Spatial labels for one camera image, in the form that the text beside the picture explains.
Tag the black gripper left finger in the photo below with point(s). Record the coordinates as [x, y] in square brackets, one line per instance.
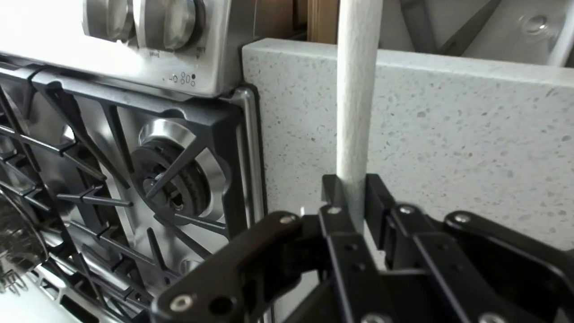
[269, 262]

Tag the stainless steel gas stove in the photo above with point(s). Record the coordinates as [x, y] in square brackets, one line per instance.
[208, 72]

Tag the open wooden kitchen drawer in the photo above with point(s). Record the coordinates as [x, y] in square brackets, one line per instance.
[319, 18]

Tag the black stove grate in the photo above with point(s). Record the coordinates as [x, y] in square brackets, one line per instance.
[179, 113]

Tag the white drawer organizer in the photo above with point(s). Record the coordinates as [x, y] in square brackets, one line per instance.
[538, 51]

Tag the silver stove knob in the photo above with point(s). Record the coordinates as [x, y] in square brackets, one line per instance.
[170, 20]
[107, 18]

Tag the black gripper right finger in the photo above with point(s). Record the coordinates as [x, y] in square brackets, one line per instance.
[466, 262]

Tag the round gas burner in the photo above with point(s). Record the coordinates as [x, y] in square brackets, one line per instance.
[206, 173]

